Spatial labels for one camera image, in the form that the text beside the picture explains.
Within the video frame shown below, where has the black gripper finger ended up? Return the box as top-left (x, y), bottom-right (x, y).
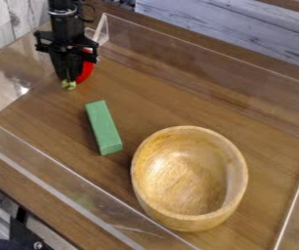
top-left (70, 54), bottom-right (85, 81)
top-left (50, 53), bottom-right (70, 80)

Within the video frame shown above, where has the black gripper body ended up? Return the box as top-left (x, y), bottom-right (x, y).
top-left (33, 31), bottom-right (98, 63)

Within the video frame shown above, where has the clear acrylic corner bracket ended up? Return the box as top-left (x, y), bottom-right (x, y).
top-left (85, 14), bottom-right (109, 45)

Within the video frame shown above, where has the wooden bowl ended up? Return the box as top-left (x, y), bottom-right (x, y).
top-left (130, 126), bottom-right (249, 231)

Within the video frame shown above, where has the red plush radish toy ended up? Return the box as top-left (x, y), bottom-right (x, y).
top-left (59, 47), bottom-right (95, 91)

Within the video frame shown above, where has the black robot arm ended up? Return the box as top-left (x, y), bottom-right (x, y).
top-left (33, 0), bottom-right (98, 84)

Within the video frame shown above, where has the clear acrylic tray wall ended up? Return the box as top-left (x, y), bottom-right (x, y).
top-left (0, 15), bottom-right (299, 250)

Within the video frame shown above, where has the black clamp under table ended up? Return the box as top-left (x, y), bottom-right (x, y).
top-left (0, 208), bottom-right (54, 250)

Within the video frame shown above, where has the green rectangular block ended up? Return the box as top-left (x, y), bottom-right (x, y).
top-left (85, 101), bottom-right (122, 155)

